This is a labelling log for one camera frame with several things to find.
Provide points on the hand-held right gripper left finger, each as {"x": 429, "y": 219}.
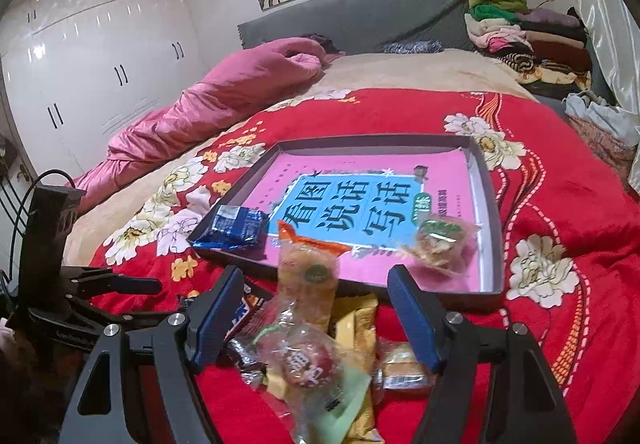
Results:
{"x": 220, "y": 319}

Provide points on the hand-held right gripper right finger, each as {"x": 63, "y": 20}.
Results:
{"x": 415, "y": 324}

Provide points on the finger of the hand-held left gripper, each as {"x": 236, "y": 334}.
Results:
{"x": 135, "y": 286}
{"x": 100, "y": 319}

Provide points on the black snack bar packet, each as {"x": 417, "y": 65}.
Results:
{"x": 245, "y": 311}

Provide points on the clear cake packet orange end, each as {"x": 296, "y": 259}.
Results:
{"x": 305, "y": 284}

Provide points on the clear packet with red ball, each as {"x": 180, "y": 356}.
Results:
{"x": 305, "y": 364}

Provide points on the shallow grey box tray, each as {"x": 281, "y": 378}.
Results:
{"x": 492, "y": 224}

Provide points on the small clear cake packet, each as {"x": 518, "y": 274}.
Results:
{"x": 400, "y": 364}

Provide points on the golden yellow snack packet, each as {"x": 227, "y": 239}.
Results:
{"x": 355, "y": 334}

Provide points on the clear pastry packet green label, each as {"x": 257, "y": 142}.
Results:
{"x": 440, "y": 244}

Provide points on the blue snack packet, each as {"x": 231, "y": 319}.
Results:
{"x": 230, "y": 226}

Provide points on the light green snack packet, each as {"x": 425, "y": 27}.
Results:
{"x": 345, "y": 399}

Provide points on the pink book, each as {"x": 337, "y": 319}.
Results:
{"x": 350, "y": 169}

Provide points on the red floral blanket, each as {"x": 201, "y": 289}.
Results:
{"x": 550, "y": 204}

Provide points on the white wardrobe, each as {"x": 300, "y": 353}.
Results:
{"x": 100, "y": 49}

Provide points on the pink quilt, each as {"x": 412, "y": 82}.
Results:
{"x": 210, "y": 94}

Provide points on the pink floral bag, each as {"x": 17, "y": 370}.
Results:
{"x": 600, "y": 154}

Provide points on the beige bed sheet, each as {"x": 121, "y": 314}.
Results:
{"x": 400, "y": 69}

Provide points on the grey patterned pillow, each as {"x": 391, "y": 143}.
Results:
{"x": 412, "y": 46}

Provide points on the light blue cloth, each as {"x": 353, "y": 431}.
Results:
{"x": 600, "y": 116}

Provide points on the dark cloth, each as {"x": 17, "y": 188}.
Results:
{"x": 327, "y": 46}

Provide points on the stack of folded clothes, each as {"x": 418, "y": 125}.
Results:
{"x": 525, "y": 39}

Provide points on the grey headboard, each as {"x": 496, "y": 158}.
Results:
{"x": 360, "y": 19}

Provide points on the white satin curtain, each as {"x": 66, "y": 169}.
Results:
{"x": 610, "y": 24}

